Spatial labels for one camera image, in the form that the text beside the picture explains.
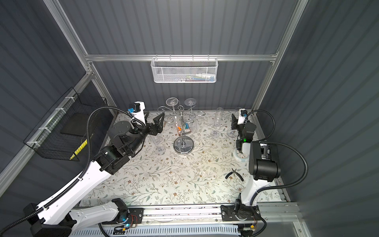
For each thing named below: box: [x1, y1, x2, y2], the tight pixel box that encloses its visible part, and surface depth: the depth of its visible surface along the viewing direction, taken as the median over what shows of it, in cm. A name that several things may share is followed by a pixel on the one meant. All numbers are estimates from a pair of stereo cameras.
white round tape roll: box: [233, 147, 249, 163], surface depth 93 cm
